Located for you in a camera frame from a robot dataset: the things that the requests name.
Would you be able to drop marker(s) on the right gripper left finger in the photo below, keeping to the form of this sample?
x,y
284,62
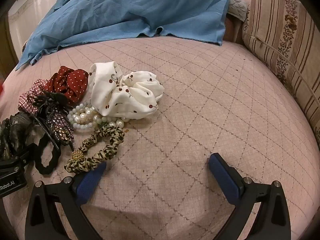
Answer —
x,y
43,220

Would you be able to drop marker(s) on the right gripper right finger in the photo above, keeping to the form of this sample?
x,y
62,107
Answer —
x,y
272,220

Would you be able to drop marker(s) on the grey organza scrunchie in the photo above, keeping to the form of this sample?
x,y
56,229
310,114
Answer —
x,y
18,138

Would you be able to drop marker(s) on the rhinestone hair clip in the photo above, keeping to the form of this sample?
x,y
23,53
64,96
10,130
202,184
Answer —
x,y
60,128

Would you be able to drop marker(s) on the red white plaid scrunchie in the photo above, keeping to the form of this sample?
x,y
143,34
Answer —
x,y
26,100

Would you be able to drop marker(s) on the black flower hair clip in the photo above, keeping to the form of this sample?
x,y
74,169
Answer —
x,y
46,103

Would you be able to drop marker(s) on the red polka dot scrunchie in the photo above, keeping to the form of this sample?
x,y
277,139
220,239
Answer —
x,y
69,82

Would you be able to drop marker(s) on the white cherry print scrunchie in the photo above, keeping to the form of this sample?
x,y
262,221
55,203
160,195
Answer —
x,y
132,96

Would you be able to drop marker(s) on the red tray box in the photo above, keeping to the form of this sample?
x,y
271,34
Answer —
x,y
1,87

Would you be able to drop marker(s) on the striped floral pillow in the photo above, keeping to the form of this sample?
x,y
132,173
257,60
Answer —
x,y
282,34

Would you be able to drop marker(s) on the grey quilted pillow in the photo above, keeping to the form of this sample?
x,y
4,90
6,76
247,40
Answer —
x,y
238,9

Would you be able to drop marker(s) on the blue cloth sheet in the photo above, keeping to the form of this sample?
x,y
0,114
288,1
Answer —
x,y
74,22

